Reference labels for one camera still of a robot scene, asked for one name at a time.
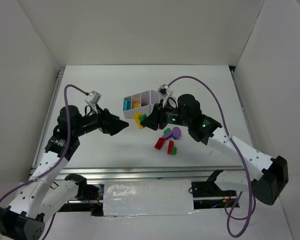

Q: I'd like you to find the green curved lego brick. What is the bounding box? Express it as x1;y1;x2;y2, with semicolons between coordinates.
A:
138;114;147;122

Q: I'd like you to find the light tan lego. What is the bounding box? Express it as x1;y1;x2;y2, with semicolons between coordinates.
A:
133;112;144;130

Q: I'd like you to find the teal frog flower lego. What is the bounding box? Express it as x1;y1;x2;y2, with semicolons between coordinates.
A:
123;98;132;111

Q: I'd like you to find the small red lego brick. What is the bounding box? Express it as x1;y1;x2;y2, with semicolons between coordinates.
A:
167;140;174;155

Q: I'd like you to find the small green lego brick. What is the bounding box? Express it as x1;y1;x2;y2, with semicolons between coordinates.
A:
171;147;177;155

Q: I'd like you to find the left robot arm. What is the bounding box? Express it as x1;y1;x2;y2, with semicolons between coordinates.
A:
0;105;129;240

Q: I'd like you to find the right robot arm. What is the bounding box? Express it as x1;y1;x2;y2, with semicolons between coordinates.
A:
140;94;289;206

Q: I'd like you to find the purple and green lego piece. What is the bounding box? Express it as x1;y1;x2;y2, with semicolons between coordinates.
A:
162;128;173;140

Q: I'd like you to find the purple oval lego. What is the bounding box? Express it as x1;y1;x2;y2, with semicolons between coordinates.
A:
172;126;182;140

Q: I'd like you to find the white divided organizer bin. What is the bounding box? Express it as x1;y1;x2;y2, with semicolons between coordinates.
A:
123;90;177;119

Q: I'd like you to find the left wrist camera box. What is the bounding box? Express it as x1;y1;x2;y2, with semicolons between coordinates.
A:
85;91;102;106

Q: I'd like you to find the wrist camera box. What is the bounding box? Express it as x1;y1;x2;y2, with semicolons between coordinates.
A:
85;91;102;106
157;84;174;98

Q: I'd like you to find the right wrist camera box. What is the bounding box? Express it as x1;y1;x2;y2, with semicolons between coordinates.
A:
157;84;174;98

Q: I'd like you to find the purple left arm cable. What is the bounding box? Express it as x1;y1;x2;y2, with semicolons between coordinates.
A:
0;84;90;240

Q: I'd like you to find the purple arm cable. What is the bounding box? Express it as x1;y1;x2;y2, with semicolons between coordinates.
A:
166;76;256;238
0;84;90;240

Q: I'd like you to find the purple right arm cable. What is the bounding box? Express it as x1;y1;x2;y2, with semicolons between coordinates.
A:
166;76;256;238

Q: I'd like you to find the aluminium frame rail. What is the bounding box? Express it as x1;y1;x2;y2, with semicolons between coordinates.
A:
33;65;251;179

